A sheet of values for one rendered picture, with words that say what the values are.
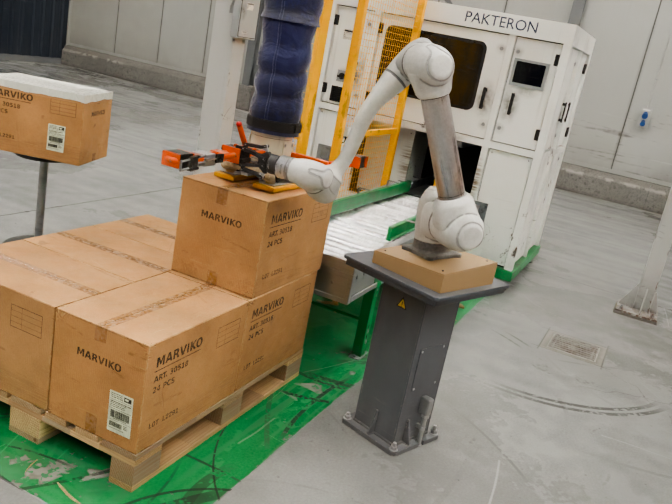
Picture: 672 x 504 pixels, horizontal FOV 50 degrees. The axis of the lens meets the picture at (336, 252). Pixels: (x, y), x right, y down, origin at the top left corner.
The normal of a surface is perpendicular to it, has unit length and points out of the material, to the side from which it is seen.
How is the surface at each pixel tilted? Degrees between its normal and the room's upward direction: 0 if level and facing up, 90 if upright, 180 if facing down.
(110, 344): 90
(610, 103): 90
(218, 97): 89
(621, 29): 90
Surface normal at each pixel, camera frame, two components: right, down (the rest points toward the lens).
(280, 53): -0.10, -0.01
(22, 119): -0.09, 0.26
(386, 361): -0.71, 0.07
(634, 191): -0.43, 0.18
